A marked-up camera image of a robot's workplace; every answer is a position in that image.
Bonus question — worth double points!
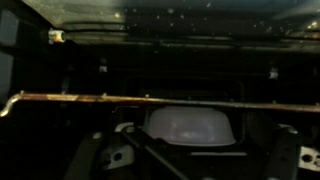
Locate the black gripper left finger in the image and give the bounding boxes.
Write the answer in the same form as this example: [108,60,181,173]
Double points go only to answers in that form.
[63,131,106,180]

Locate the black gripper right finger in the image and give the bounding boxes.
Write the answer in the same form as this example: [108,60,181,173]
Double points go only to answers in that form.
[263,128,302,180]

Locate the metal oven rack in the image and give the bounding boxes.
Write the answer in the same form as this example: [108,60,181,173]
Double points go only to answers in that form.
[0,91,320,117]

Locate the black toaster oven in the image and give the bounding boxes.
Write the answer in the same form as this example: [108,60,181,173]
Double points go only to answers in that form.
[0,0,319,180]

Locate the white bowl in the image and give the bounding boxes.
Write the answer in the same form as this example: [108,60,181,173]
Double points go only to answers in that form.
[143,106,236,147]

